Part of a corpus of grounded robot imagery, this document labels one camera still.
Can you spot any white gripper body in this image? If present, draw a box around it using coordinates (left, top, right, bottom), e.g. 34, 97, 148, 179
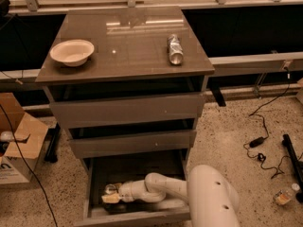
118, 180, 148, 202

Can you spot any green soda can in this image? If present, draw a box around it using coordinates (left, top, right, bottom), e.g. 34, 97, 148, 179
104, 183, 118, 195

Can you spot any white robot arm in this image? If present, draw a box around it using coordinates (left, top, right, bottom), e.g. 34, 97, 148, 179
101, 165, 240, 227

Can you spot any grey open bottom drawer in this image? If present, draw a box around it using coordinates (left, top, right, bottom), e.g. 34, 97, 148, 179
74, 149, 190, 227

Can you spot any grey middle drawer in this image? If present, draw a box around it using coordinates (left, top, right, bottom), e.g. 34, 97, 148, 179
69, 130, 197, 159

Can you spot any grey top drawer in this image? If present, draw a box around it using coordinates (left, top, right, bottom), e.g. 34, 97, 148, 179
50, 94, 205, 129

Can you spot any grey drawer cabinet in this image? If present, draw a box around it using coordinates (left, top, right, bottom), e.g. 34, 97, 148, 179
35, 6, 216, 227

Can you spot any silver can lying down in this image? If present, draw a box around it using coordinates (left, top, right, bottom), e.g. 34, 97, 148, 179
167, 34, 184, 65

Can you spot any black stand leg left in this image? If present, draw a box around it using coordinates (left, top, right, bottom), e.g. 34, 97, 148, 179
45, 124, 61, 163

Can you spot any cardboard box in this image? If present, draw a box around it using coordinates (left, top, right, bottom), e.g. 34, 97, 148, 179
0, 93, 48, 184

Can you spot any white paper bowl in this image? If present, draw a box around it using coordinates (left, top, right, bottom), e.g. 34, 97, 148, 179
50, 40, 95, 67

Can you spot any clear plastic bottle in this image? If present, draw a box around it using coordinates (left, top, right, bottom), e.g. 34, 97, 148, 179
273, 183, 300, 205

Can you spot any black power adapter with cable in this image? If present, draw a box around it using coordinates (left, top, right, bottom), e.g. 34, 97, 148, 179
243, 69, 291, 179

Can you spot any black cable on left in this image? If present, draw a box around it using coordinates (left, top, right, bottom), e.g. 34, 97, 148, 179
0, 103, 59, 227

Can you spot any metal railing frame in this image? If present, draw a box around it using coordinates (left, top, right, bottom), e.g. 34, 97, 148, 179
1, 0, 302, 105

